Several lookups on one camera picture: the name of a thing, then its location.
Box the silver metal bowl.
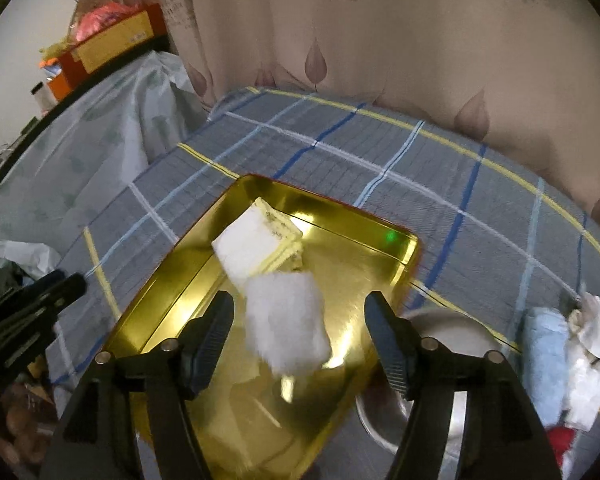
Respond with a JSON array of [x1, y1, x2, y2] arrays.
[[355, 307, 523, 456]]

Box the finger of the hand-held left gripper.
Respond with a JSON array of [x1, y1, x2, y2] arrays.
[[0, 310, 57, 377], [0, 270, 88, 328]]

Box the white fluffy cloth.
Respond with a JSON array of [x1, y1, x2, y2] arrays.
[[242, 270, 331, 378]]

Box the white towel yellow trim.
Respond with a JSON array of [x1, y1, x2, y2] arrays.
[[211, 197, 305, 291]]

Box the pink plastic bag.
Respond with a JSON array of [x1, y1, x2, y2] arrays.
[[75, 2, 146, 43]]

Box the grey plaid bed sheet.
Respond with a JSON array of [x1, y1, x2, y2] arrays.
[[45, 85, 600, 480]]

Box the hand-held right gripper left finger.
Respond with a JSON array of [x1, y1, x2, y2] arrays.
[[40, 290, 236, 480]]

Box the gold metal tin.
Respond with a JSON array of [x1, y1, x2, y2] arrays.
[[102, 174, 425, 480]]

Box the yellow cardboard box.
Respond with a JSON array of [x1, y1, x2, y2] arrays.
[[72, 10, 153, 73]]

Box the light blue towel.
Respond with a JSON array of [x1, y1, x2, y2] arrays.
[[522, 306, 571, 428]]

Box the white crumpled cloth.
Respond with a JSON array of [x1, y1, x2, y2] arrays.
[[562, 292, 600, 431]]

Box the beige leaf print curtain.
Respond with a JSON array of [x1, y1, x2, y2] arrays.
[[102, 0, 600, 241]]

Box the red cloth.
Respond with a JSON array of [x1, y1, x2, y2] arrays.
[[545, 425, 578, 468]]

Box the pale green cover cloth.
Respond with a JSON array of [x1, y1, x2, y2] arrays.
[[0, 50, 211, 261]]

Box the white plastic bag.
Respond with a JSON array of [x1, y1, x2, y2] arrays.
[[0, 235, 63, 281]]

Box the orange box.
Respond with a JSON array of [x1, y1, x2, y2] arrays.
[[42, 4, 168, 102]]

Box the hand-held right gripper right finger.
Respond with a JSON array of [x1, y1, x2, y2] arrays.
[[362, 290, 563, 480]]

